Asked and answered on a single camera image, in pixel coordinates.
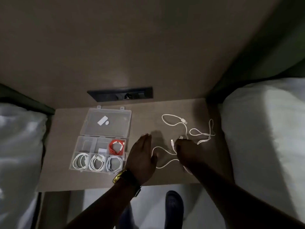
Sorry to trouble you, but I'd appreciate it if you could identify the white bed duvet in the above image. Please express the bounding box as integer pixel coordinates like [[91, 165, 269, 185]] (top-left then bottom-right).
[[0, 102, 48, 229], [220, 77, 305, 222]]

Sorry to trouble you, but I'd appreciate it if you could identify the person's left hand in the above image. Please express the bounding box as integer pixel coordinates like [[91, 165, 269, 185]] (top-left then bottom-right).
[[124, 133, 158, 186]]

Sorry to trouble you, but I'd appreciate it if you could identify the person's right hand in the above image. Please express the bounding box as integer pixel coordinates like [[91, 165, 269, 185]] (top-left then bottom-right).
[[174, 138, 206, 172]]

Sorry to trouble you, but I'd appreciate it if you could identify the red coiled cable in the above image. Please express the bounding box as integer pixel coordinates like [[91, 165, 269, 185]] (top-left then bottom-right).
[[109, 139, 125, 156]]

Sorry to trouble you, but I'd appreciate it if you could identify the black wall socket panel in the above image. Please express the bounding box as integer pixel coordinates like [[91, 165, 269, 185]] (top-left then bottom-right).
[[87, 87, 153, 102]]

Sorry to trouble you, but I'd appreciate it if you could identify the dark green headboard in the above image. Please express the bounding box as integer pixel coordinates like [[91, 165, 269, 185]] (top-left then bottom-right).
[[0, 83, 56, 115], [206, 0, 305, 103]]

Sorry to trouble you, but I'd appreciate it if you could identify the clear plastic organizer box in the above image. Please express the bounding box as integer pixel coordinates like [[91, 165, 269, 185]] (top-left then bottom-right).
[[69, 105, 132, 174]]

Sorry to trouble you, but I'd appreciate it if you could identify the person's left forearm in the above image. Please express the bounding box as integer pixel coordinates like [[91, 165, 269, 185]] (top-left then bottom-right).
[[63, 178, 141, 229]]

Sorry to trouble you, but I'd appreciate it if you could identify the white cable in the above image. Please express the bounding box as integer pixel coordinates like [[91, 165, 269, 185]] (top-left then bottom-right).
[[151, 138, 193, 175], [72, 152, 90, 170], [161, 114, 216, 145], [89, 154, 106, 171], [105, 156, 123, 172]]

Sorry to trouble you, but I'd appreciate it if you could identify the person's right forearm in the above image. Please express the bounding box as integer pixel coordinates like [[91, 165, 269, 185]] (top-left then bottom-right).
[[188, 159, 305, 229]]

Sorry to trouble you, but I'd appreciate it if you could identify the black and gold wristwatch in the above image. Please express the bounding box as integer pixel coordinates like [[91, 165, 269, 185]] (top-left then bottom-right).
[[112, 169, 142, 198]]

